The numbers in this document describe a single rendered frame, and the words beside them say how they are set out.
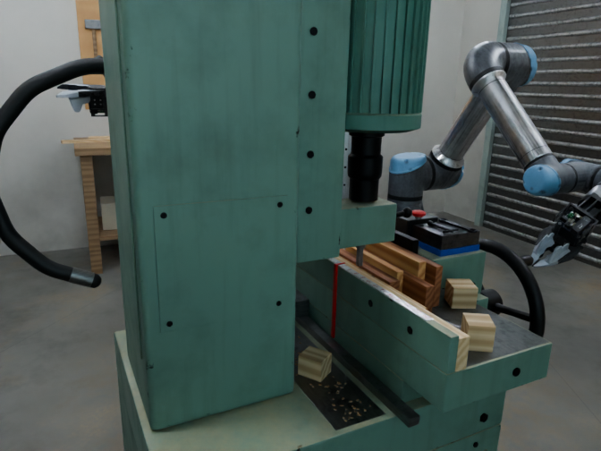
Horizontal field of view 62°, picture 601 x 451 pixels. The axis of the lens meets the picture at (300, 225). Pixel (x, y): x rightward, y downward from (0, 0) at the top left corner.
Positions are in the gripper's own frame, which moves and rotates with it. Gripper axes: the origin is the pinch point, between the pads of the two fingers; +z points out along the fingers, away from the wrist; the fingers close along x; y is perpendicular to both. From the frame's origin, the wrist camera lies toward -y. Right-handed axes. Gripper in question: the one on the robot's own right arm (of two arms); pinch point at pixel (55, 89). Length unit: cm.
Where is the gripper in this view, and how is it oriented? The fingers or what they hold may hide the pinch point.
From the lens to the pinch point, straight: 162.5
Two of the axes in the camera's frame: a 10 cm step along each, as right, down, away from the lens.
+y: -0.7, 9.2, 3.9
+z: -9.2, 0.9, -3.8
